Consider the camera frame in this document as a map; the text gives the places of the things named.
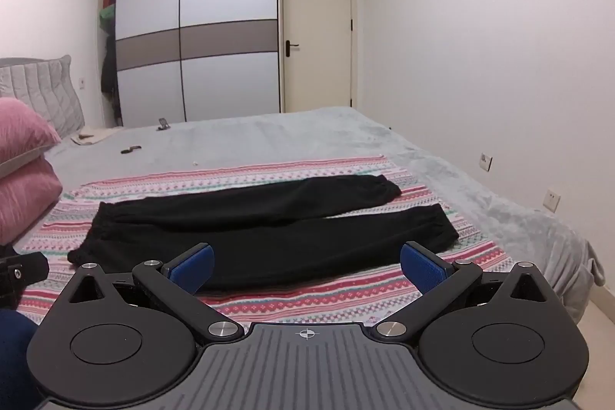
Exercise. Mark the phone stand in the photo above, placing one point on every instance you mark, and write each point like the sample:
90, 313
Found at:
163, 124

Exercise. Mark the grey bed blanket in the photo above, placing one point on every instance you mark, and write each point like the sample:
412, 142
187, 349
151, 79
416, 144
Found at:
288, 136

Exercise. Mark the green folded cloth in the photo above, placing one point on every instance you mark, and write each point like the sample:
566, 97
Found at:
106, 15

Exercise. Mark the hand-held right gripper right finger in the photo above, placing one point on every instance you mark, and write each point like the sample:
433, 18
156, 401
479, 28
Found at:
423, 266

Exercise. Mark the wall outlet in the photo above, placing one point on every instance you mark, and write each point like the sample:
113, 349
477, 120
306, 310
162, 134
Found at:
486, 161
551, 200

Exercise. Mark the dark hanging clothes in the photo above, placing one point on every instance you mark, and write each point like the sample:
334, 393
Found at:
108, 69

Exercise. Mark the beige cloth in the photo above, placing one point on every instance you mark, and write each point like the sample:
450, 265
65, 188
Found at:
89, 136

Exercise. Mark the cream door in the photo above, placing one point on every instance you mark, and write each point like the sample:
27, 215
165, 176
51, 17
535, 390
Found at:
317, 6

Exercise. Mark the pink pillow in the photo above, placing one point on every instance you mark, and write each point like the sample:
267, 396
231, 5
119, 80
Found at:
24, 203
24, 131

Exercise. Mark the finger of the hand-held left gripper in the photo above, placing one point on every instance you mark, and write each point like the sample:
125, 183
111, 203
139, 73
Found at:
33, 266

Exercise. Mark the patterned knit blanket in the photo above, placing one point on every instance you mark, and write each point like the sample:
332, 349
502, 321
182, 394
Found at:
312, 305

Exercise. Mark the grey quilted pillow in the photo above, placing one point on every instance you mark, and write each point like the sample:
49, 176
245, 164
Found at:
48, 88

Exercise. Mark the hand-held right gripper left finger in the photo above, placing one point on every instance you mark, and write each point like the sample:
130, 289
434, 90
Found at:
194, 268

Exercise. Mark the person's blue clothing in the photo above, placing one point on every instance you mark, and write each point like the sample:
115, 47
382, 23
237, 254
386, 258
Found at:
14, 352

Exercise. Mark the wall switch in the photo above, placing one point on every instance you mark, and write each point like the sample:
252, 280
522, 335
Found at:
82, 82

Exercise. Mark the small black item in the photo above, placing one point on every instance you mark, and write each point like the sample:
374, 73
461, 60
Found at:
130, 149

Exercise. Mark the black pants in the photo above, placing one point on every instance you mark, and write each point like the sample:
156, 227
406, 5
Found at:
288, 237

